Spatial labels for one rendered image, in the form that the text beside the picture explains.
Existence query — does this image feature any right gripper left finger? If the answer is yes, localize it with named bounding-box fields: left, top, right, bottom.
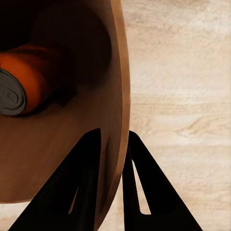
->
left=8, top=128, right=101, bottom=231

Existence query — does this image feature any trash can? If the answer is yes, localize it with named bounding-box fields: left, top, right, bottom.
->
left=0, top=0, right=131, bottom=231

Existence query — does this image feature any can of soda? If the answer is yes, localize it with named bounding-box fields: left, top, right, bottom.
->
left=0, top=38, right=73, bottom=116

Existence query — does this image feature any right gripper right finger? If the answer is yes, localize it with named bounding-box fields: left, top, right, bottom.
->
left=122, top=131, right=203, bottom=231

